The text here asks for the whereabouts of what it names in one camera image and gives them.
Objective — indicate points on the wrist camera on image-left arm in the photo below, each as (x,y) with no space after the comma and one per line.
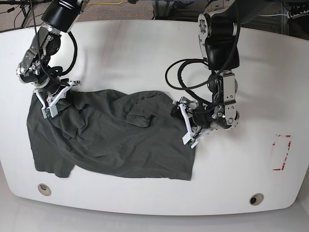
(50,111)

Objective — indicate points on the wrist camera on image-right arm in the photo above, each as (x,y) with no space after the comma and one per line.
(189,139)

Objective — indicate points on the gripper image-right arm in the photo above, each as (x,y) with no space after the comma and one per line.
(194,115)

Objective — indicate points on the white power strip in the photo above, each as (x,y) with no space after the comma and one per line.
(299,11)

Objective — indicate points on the dark grey T-shirt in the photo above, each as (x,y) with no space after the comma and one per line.
(113,133)

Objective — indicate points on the table cable grommet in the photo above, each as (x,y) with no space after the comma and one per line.
(256,199)
(44,189)

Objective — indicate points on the red tape rectangle marking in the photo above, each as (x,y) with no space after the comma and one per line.
(280,151)

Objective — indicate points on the right table cable grommet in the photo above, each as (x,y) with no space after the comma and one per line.
(256,199)

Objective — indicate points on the black tripod stand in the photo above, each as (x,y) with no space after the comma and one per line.
(18,14)

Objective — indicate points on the grey metal frame background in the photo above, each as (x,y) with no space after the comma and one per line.
(163,9)

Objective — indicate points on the left table cable grommet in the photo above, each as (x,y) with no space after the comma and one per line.
(44,189)

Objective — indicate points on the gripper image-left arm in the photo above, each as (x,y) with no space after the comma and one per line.
(49,93)

